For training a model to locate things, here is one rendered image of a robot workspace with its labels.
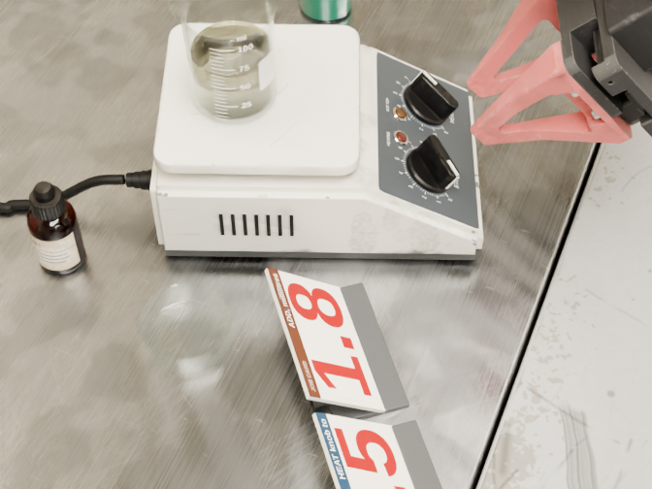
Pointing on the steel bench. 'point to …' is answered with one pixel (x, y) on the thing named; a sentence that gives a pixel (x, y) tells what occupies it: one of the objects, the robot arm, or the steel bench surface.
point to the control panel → (391, 147)
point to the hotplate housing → (306, 208)
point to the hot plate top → (289, 109)
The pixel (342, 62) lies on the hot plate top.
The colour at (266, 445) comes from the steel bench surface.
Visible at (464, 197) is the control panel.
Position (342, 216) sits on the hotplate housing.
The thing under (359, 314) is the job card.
